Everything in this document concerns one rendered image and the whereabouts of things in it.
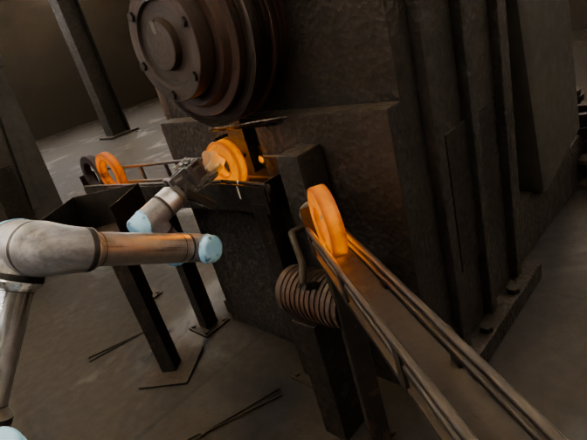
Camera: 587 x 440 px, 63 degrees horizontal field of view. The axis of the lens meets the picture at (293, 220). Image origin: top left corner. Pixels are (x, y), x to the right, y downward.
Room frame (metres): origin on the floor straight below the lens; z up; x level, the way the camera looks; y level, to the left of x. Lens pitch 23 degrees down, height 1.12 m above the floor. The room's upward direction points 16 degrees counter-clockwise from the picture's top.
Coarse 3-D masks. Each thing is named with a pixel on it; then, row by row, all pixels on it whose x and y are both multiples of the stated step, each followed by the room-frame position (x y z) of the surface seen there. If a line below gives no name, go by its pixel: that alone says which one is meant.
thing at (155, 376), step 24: (96, 192) 1.64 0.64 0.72; (120, 192) 1.62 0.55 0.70; (48, 216) 1.52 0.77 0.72; (72, 216) 1.62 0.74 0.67; (96, 216) 1.65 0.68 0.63; (120, 216) 1.43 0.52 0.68; (144, 288) 1.52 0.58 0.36; (144, 312) 1.50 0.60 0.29; (168, 336) 1.53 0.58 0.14; (168, 360) 1.50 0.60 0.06; (192, 360) 1.53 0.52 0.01; (144, 384) 1.46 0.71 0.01; (168, 384) 1.43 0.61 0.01
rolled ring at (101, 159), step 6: (96, 156) 2.03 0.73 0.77; (102, 156) 1.99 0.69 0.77; (108, 156) 1.98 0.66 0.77; (96, 162) 2.06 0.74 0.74; (102, 162) 2.05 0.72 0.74; (108, 162) 1.96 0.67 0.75; (114, 162) 1.96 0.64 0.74; (102, 168) 2.06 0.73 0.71; (114, 168) 1.94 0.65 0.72; (120, 168) 1.95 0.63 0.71; (102, 174) 2.06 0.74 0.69; (108, 174) 2.07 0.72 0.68; (114, 174) 1.96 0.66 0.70; (120, 174) 1.95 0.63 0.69; (102, 180) 2.07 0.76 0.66; (108, 180) 2.06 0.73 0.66; (120, 180) 1.94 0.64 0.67; (126, 180) 1.96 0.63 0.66
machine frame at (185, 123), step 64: (320, 0) 1.18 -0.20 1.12; (384, 0) 1.06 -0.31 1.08; (448, 0) 1.24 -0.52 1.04; (320, 64) 1.21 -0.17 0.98; (384, 64) 1.07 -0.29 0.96; (448, 64) 1.22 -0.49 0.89; (192, 128) 1.60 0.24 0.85; (256, 128) 1.36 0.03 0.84; (320, 128) 1.18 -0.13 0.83; (384, 128) 1.03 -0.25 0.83; (448, 128) 1.19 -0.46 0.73; (512, 128) 1.46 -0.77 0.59; (384, 192) 1.06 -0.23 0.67; (448, 192) 1.10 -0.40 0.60; (512, 192) 1.37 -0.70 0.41; (256, 256) 1.51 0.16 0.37; (384, 256) 1.09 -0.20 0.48; (448, 256) 1.10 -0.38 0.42; (512, 256) 1.38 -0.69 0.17; (256, 320) 1.61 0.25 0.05; (448, 320) 1.10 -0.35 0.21; (512, 320) 1.24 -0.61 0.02
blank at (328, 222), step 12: (312, 192) 0.89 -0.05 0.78; (324, 192) 0.87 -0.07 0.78; (312, 204) 0.92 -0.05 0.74; (324, 204) 0.85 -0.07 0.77; (312, 216) 0.96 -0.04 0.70; (324, 216) 0.83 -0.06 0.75; (336, 216) 0.83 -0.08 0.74; (324, 228) 0.85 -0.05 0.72; (336, 228) 0.82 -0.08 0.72; (324, 240) 0.89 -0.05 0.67; (336, 240) 0.82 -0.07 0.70; (336, 252) 0.83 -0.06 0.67
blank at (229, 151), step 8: (216, 144) 1.41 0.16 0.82; (224, 144) 1.38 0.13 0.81; (232, 144) 1.39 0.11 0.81; (216, 152) 1.41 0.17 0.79; (224, 152) 1.38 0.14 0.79; (232, 152) 1.36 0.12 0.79; (240, 152) 1.38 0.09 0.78; (232, 160) 1.36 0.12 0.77; (240, 160) 1.36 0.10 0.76; (224, 168) 1.45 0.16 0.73; (232, 168) 1.37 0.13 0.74; (240, 168) 1.35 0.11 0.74; (224, 176) 1.41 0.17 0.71; (232, 176) 1.38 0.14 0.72; (240, 176) 1.35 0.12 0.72
